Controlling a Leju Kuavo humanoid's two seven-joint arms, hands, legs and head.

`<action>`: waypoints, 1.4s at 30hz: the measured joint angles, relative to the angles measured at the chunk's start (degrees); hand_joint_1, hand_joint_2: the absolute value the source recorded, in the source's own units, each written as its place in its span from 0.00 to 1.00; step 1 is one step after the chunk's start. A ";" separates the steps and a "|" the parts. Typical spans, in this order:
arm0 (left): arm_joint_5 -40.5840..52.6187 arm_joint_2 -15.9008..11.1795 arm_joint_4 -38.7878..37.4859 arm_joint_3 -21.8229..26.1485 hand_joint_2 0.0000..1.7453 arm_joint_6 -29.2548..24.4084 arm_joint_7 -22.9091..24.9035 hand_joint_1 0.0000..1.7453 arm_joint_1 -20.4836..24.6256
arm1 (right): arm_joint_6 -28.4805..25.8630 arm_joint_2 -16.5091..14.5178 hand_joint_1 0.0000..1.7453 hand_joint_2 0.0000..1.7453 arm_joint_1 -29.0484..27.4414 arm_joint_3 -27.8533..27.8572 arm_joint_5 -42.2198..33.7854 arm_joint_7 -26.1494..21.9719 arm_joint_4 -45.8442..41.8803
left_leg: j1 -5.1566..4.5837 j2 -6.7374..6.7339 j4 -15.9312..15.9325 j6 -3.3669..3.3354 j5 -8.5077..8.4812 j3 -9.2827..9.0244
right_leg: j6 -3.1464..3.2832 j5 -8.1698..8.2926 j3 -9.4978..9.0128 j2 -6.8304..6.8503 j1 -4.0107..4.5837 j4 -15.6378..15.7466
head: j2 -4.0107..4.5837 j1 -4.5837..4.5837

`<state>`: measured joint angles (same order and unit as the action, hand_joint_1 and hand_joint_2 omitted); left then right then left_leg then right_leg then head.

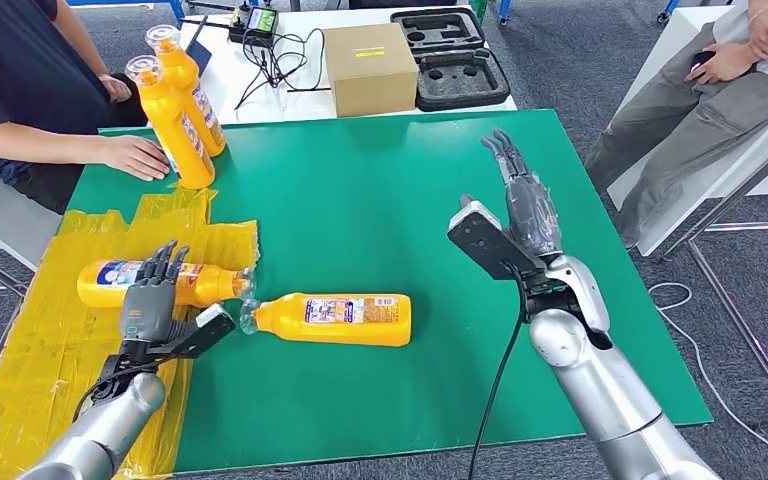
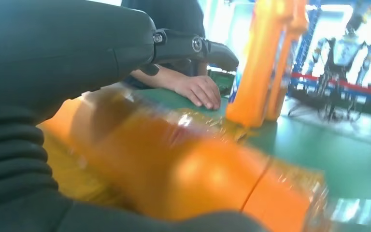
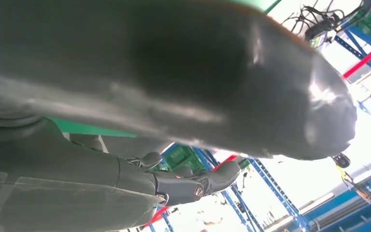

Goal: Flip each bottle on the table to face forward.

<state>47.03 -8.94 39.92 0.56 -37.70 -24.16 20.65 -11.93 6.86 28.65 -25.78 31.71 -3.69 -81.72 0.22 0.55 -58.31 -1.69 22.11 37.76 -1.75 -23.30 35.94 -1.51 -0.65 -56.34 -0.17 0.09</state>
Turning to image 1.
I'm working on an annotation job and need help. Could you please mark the person's left hand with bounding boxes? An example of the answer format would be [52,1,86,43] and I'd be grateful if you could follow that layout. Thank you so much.
[683,42,756,86]
[97,74,132,104]

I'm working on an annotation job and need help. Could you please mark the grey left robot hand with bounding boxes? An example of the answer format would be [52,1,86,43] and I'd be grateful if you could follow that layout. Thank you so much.
[118,239,191,344]

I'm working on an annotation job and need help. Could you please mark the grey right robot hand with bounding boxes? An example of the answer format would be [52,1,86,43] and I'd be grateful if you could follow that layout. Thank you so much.
[479,128,564,258]

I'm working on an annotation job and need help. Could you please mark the orange plastic bottle clear cap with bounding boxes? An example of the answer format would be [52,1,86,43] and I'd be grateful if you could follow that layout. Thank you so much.
[124,55,217,191]
[239,292,413,348]
[77,259,257,310]
[144,25,227,159]

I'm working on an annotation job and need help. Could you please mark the person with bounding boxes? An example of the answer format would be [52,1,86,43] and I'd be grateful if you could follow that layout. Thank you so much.
[0,0,172,217]
[582,0,768,250]

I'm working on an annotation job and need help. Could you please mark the dark blue tablet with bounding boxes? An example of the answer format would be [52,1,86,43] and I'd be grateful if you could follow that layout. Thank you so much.
[185,18,213,77]

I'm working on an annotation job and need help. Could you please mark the yellow plastic sheet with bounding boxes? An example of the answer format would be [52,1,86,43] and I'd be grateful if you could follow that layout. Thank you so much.
[0,187,261,480]

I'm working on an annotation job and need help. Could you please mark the white bench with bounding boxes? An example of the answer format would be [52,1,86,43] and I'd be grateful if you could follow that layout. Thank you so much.
[605,6,768,258]
[0,142,67,276]

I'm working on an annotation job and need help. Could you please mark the white table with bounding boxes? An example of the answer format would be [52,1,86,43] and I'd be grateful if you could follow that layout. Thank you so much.
[148,7,518,127]

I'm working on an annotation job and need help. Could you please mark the black foam case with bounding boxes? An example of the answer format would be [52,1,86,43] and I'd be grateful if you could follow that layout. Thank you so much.
[389,7,511,113]

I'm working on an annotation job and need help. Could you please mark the black controller with green screen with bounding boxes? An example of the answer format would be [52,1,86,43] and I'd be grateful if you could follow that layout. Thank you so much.
[227,5,280,46]

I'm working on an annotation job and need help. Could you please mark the brown cardboard box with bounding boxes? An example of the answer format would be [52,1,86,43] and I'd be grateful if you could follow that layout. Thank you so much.
[322,23,419,119]

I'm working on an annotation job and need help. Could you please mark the black object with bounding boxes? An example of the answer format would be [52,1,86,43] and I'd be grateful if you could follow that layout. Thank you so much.
[349,0,458,11]

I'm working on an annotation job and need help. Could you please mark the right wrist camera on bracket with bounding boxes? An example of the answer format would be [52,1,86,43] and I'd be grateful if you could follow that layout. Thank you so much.
[447,200,546,281]

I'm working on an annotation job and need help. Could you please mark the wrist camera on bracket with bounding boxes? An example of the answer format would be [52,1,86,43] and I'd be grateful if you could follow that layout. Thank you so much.
[447,200,546,281]
[158,303,237,362]

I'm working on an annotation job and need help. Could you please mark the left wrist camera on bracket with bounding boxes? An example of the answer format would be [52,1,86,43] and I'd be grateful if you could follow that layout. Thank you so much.
[158,303,237,362]

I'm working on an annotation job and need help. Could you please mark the white floor cable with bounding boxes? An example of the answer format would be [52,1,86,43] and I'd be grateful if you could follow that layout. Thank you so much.
[647,282,768,469]

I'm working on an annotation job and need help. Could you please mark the black tangled cables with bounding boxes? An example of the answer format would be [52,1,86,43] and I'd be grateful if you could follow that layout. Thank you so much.
[234,29,330,113]

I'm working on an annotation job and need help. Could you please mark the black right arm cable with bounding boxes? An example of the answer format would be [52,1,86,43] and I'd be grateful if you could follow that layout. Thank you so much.
[466,261,529,480]

